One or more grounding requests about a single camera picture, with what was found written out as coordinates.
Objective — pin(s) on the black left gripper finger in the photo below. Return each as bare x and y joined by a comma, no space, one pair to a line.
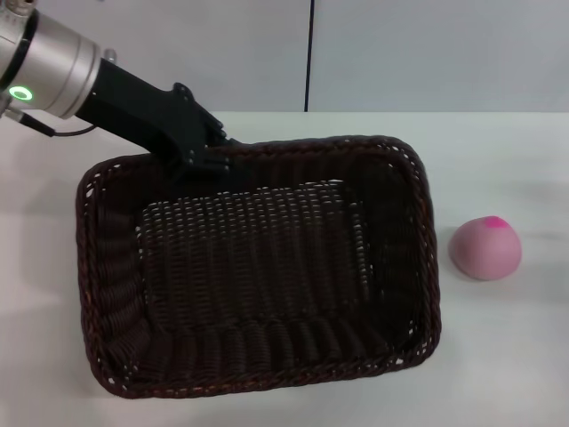
206,166
220,138

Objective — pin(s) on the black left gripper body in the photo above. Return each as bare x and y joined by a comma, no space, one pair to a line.
138,115

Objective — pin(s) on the dark woven rectangular basket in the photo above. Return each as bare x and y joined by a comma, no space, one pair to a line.
266,267

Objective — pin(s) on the pink peach bun toy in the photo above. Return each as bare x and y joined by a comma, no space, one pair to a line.
484,247

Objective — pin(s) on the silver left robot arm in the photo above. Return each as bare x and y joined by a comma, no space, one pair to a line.
49,66

